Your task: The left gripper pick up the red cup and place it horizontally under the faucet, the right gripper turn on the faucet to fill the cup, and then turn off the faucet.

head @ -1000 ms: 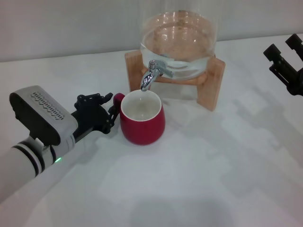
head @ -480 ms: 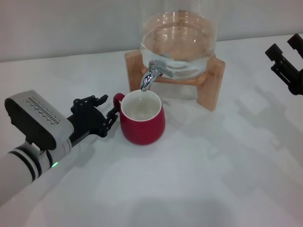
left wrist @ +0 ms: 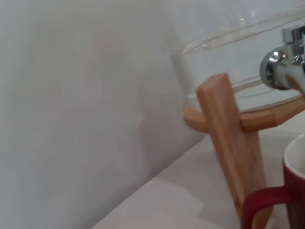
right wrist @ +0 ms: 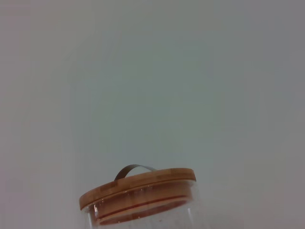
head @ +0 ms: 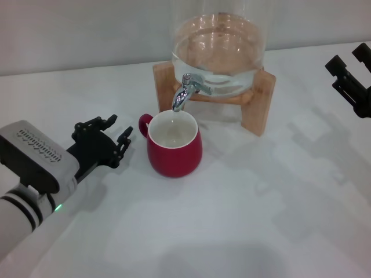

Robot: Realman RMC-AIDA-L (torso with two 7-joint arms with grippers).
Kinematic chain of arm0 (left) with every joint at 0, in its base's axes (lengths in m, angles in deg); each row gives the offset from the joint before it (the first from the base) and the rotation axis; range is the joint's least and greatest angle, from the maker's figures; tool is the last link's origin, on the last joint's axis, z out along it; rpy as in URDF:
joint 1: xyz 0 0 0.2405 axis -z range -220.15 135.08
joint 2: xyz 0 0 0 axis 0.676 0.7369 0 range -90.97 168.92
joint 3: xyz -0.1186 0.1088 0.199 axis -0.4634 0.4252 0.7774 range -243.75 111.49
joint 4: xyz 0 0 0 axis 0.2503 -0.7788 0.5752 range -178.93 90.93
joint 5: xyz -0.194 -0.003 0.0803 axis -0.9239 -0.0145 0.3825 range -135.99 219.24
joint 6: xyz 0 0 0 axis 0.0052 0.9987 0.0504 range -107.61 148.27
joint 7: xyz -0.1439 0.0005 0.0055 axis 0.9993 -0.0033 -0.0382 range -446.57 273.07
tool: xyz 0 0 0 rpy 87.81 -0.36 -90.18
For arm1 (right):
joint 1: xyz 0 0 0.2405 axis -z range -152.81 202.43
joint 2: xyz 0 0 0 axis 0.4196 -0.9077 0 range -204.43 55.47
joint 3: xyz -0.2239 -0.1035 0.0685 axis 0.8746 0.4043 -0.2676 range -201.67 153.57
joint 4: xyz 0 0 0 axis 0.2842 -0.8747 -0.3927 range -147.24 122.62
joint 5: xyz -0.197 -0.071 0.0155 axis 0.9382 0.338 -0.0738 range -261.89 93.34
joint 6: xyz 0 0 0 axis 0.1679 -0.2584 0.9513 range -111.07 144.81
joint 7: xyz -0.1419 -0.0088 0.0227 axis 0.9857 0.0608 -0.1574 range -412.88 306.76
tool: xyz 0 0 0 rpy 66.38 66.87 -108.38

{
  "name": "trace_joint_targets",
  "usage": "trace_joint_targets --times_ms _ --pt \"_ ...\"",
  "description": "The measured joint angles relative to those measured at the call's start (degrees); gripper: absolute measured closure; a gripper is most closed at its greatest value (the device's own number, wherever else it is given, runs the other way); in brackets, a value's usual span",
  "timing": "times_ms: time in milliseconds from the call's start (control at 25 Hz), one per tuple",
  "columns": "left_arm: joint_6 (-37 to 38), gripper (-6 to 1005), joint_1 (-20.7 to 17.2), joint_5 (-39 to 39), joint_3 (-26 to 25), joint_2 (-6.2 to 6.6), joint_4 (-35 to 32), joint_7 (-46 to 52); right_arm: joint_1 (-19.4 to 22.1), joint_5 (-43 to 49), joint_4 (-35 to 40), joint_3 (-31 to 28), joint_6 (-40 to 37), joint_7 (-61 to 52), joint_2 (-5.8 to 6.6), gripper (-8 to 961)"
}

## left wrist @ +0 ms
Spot chrome faucet tap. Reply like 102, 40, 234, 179
259, 25, 305, 94

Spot red ceramic cup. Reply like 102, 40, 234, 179
240, 134, 305, 229

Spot wooden dispenser stand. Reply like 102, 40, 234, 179
183, 73, 305, 229

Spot glass water dispenser jar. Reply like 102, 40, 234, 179
166, 0, 305, 113

